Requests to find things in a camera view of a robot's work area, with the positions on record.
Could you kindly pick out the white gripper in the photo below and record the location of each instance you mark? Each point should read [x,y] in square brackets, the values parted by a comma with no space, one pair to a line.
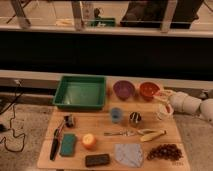
[176,101]

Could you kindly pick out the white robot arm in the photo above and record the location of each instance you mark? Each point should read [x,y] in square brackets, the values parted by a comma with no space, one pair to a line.
[202,109]

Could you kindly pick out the white paper cup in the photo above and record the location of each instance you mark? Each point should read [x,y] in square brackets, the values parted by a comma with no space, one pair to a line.
[164,111]

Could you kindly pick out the dark metal cup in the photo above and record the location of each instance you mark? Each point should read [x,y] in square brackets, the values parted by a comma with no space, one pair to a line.
[135,118]

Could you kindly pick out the blue cup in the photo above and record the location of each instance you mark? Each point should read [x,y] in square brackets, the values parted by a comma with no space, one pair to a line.
[116,115]

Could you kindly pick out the orange bowl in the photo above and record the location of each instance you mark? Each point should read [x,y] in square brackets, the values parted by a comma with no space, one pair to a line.
[147,90]

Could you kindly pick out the yellow banana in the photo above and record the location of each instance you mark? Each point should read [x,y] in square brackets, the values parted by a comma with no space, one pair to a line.
[149,135]

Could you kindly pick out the purple bowl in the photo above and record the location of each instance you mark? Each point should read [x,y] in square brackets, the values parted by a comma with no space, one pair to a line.
[124,89]

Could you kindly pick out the bunch of dark grapes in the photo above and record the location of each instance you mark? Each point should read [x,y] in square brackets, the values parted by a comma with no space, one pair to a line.
[165,151]

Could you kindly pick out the blue cloth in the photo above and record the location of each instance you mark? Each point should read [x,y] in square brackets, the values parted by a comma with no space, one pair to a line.
[130,155]

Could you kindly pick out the orange fruit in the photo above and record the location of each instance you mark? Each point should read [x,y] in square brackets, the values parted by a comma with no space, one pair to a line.
[89,141]

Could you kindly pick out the black eraser block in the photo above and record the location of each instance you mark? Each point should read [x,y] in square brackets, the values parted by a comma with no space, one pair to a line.
[97,160]

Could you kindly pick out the green plastic tray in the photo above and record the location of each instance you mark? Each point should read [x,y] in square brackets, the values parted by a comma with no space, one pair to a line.
[81,93]

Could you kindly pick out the small black binder clip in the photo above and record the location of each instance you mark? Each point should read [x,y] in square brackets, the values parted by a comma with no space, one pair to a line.
[69,121]

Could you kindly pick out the green sponge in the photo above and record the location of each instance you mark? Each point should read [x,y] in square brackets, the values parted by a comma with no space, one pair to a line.
[68,145]

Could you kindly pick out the black handled knife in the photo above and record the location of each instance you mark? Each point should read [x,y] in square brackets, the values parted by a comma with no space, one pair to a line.
[55,141]

